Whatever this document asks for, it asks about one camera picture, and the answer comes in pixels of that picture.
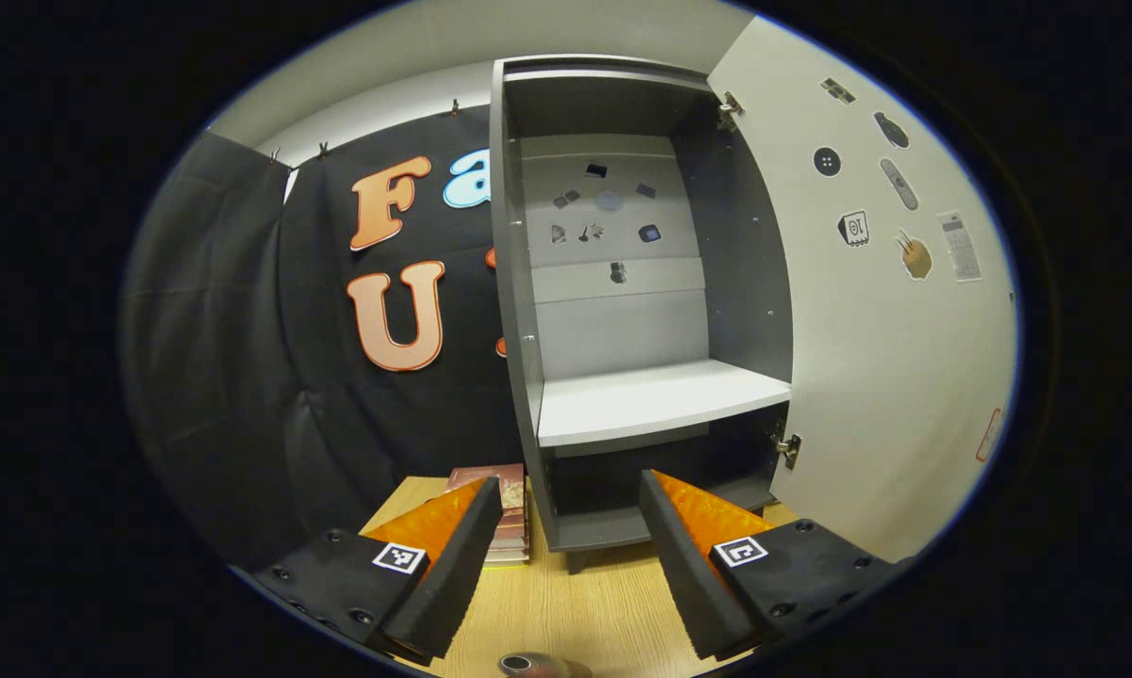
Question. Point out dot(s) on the stack of books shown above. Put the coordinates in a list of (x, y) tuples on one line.
[(511, 508)]

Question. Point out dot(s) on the black backdrop cloth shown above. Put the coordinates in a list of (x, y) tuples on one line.
[(227, 330)]

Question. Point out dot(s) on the beige cabinet door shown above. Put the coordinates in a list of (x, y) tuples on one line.
[(867, 377)]

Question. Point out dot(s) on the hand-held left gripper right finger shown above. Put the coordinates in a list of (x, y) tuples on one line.
[(679, 584)]

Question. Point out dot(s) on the metal door hinge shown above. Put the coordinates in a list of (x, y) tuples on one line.
[(789, 450), (728, 108)]

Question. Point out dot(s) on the silver bottle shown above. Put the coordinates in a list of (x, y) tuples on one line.
[(538, 667)]

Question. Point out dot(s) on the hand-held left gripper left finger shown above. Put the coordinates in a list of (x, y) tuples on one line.
[(458, 574)]

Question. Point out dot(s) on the white cabinet shelf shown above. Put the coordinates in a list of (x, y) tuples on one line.
[(651, 400)]

